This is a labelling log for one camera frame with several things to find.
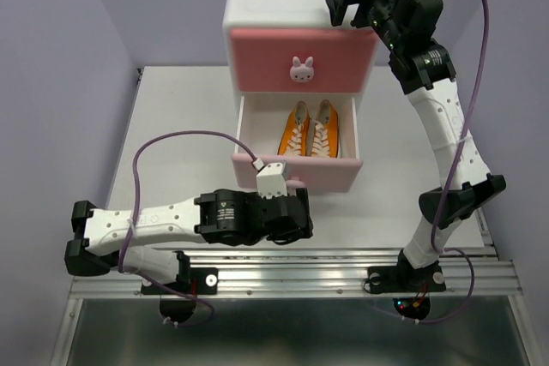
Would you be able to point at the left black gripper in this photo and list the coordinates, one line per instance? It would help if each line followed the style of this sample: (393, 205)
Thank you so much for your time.
(304, 232)

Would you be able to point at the pink bunny knob bottom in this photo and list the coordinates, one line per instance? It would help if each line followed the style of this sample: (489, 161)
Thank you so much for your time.
(294, 183)

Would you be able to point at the pink bunny knob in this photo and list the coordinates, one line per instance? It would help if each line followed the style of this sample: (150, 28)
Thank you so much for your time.
(302, 72)
(294, 183)

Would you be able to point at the orange sneaker front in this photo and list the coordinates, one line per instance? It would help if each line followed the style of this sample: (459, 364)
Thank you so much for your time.
(295, 135)

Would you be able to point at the orange sneaker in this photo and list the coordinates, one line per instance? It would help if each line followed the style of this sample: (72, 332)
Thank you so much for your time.
(295, 135)
(326, 138)

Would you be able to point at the pink bunny knob top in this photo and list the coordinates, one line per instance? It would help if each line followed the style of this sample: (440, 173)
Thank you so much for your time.
(302, 72)

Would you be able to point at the light pink bottom drawer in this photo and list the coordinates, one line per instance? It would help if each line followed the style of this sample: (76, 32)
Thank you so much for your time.
(261, 122)

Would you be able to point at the dark pink top drawer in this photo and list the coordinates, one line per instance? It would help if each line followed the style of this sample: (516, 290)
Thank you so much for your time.
(262, 58)

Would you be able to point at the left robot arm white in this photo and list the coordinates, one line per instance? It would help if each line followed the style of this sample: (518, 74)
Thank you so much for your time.
(105, 239)

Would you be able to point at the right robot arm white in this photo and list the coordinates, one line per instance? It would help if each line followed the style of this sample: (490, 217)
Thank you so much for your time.
(426, 74)

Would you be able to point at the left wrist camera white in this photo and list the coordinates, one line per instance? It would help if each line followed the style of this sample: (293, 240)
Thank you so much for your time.
(271, 180)

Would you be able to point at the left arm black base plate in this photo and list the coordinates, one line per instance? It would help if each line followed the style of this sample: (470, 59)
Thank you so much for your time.
(182, 301)

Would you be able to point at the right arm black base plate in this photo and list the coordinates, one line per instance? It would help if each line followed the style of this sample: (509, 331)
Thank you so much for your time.
(410, 286)

